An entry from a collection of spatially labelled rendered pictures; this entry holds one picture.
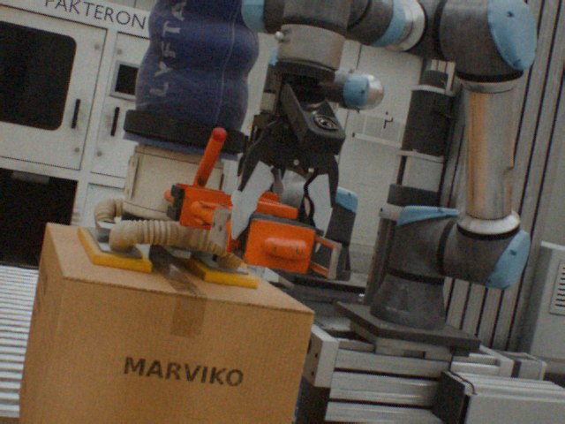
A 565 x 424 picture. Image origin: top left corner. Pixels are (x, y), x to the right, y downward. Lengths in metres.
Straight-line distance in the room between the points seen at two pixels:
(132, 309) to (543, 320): 1.02
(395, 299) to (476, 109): 0.40
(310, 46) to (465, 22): 0.48
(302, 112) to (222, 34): 0.57
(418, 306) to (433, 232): 0.14
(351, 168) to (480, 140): 10.22
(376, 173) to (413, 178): 9.97
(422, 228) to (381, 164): 10.27
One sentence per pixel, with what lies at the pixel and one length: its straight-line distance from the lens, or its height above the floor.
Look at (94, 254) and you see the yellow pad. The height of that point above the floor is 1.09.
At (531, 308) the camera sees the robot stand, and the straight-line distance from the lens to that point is 1.88.
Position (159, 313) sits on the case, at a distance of 1.20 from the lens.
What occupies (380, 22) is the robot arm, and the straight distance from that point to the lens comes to 0.99.
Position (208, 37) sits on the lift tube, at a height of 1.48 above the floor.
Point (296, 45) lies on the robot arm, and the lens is 0.90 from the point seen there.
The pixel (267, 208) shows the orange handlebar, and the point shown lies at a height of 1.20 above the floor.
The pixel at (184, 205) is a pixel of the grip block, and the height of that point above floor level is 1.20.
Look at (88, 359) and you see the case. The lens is 1.20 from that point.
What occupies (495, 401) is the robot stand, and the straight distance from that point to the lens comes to 1.52.
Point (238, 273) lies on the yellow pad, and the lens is 1.38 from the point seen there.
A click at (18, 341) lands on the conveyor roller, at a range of 2.75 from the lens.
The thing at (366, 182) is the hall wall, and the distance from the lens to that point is 11.69.
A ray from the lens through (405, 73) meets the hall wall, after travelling 11.94.
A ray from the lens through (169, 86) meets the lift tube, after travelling 1.39.
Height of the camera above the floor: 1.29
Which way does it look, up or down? 3 degrees down
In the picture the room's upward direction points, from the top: 11 degrees clockwise
